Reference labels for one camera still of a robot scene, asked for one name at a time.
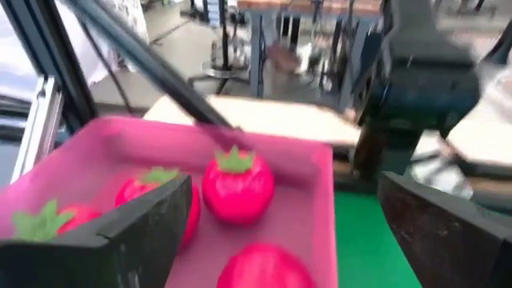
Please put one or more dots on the green table mat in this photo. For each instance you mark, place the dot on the green table mat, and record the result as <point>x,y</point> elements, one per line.
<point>368,248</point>

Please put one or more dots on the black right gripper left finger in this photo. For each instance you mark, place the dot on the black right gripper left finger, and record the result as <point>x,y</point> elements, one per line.
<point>100,264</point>

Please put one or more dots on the red toy tomato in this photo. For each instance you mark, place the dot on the red toy tomato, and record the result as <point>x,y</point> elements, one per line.
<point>80,216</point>
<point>136,190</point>
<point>266,268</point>
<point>238,188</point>

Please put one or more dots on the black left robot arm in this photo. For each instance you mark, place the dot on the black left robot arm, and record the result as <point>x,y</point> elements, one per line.
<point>420,92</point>

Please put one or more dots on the pink plastic bin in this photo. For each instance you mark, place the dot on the pink plastic bin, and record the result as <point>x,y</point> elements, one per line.
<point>296,232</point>

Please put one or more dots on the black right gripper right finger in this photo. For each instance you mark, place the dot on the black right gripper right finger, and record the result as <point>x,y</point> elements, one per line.
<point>452,256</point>

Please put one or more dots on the silver frame bracket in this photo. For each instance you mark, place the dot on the silver frame bracket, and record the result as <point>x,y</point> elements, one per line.
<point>40,120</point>

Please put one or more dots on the black metal table frame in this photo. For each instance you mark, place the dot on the black metal table frame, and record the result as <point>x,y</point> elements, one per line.
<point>60,68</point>

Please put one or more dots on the black diagonal frame strut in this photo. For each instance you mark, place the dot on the black diagonal frame strut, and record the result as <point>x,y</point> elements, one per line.
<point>160,70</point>

